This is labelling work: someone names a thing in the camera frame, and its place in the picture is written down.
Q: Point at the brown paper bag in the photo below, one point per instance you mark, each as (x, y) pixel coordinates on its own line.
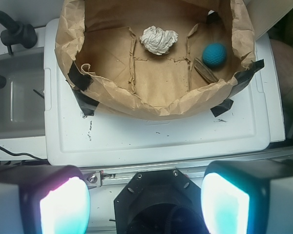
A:
(102, 38)

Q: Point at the black octagonal mount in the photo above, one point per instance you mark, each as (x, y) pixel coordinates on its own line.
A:
(159, 202)

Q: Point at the black tape strip right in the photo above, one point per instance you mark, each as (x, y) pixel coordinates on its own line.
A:
(243, 78)

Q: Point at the teal knitted ball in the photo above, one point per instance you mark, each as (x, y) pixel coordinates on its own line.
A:
(214, 55)

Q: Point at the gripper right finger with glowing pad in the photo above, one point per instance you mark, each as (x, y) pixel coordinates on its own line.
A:
(248, 197)

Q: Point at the aluminium rail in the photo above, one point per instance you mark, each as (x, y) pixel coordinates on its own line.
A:
(193, 168)

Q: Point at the black tape strip left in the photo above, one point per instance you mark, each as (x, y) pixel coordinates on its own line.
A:
(80, 83)

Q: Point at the white plastic lid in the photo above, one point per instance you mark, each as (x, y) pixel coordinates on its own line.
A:
(104, 139)

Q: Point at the grey plastic sink basin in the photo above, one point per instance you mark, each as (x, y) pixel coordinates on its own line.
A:
(22, 98)

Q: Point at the crumpled white paper ball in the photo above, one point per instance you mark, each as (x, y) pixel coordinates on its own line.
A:
(158, 41)

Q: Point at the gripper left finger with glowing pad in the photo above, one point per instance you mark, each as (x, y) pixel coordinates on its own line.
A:
(43, 199)

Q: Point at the black tape strip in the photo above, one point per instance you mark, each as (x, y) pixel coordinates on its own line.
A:
(243, 78)
(80, 83)

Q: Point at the small wooden stick piece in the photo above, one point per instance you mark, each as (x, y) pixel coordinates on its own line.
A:
(204, 71)

